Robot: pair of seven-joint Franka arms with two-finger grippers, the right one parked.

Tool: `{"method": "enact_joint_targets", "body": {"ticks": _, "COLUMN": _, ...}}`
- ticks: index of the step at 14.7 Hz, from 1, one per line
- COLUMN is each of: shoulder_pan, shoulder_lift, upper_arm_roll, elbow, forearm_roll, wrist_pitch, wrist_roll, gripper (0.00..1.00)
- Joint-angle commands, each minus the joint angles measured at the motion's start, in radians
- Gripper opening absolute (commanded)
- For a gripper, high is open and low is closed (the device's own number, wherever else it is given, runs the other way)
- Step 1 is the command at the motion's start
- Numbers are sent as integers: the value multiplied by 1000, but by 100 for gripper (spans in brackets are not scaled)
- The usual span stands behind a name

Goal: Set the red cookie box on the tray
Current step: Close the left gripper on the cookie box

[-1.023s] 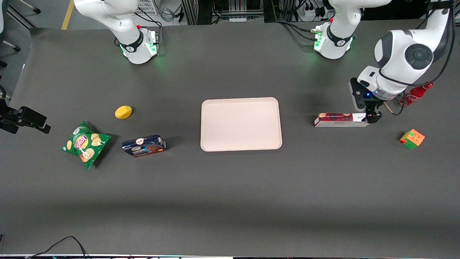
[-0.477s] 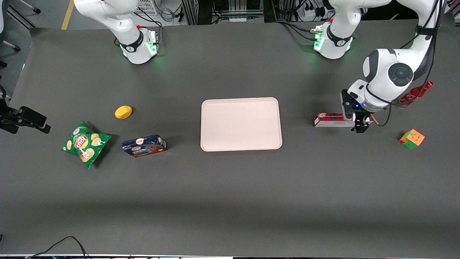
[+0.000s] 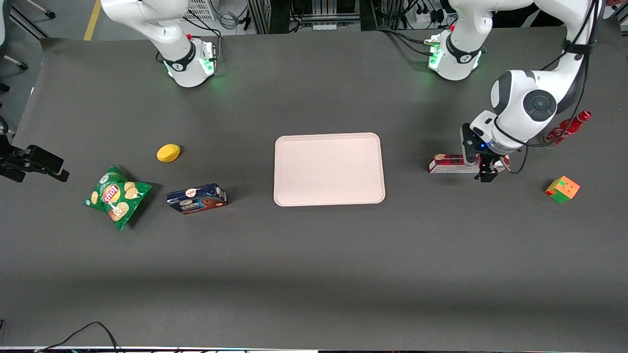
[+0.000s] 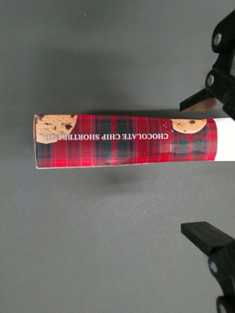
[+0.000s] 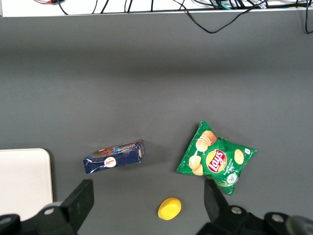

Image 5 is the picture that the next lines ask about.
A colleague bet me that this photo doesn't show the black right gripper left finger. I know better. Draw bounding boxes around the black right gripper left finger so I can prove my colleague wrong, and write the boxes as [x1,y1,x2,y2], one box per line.
[35,179,95,235]

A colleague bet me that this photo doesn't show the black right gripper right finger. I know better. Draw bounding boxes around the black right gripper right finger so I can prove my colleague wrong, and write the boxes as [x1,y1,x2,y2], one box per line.
[197,180,265,235]

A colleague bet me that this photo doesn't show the beige plastic tray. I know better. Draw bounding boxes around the beige plastic tray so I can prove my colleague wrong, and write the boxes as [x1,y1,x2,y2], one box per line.
[0,148,54,220]

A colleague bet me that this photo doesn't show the blue cookie box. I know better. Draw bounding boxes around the blue cookie box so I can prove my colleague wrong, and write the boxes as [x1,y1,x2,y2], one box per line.
[83,139,145,175]

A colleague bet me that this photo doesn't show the yellow lemon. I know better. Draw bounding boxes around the yellow lemon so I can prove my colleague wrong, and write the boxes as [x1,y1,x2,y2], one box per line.
[157,197,182,221]

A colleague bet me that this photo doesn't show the green Lays chips bag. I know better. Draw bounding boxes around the green Lays chips bag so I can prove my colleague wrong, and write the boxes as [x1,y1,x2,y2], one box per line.
[176,119,258,196]

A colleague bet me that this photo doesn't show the black looping table cable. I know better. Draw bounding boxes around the black looping table cable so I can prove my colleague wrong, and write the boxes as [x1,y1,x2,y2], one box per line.
[175,0,268,34]

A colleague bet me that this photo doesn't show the teal cable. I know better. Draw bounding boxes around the teal cable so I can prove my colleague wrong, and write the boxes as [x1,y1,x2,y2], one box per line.
[214,0,231,11]

